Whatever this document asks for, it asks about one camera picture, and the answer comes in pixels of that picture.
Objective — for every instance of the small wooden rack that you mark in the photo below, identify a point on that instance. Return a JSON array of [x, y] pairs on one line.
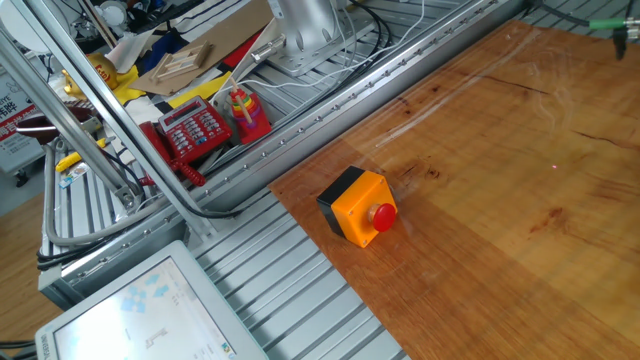
[[180, 62]]

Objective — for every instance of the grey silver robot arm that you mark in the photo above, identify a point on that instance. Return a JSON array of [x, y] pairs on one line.
[[305, 20]]

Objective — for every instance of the red telephone handset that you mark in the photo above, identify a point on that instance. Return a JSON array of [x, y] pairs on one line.
[[152, 137]]

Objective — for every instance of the short aluminium frame strut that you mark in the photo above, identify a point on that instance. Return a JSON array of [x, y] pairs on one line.
[[60, 116]]

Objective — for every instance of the silver robot mounting plate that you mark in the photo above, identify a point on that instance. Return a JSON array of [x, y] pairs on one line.
[[300, 62]]

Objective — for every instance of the orange emergency stop button box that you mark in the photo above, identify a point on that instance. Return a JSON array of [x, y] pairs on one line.
[[357, 210]]

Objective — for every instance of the long aluminium frame post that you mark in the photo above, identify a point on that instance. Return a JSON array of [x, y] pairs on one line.
[[117, 120]]

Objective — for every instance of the dark maroon bowl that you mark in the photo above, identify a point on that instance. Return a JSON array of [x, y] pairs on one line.
[[45, 125]]

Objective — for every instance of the dark blue cloth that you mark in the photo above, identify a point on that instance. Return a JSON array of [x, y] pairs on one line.
[[160, 47]]

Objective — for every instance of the red sheet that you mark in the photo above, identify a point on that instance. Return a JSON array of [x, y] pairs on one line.
[[242, 52]]

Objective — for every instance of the small printed packet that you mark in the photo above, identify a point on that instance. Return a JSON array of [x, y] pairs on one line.
[[75, 175]]

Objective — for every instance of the golden piggy bank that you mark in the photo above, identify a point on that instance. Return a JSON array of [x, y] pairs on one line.
[[102, 70]]

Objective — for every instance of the white touchscreen teach pendant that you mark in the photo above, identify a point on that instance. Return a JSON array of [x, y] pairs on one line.
[[150, 310]]

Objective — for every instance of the bolted aluminium table rail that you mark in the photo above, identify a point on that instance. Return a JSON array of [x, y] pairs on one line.
[[300, 145]]

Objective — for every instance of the white sign with red banner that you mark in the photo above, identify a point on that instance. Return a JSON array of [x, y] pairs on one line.
[[15, 150]]

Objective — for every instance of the red toy telephone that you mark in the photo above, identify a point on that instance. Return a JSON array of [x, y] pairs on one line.
[[195, 130]]

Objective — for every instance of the brown cardboard sheet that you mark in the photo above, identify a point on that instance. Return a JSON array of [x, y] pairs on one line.
[[225, 40]]

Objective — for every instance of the yellow paper sheet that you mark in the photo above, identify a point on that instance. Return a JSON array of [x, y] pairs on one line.
[[200, 90]]

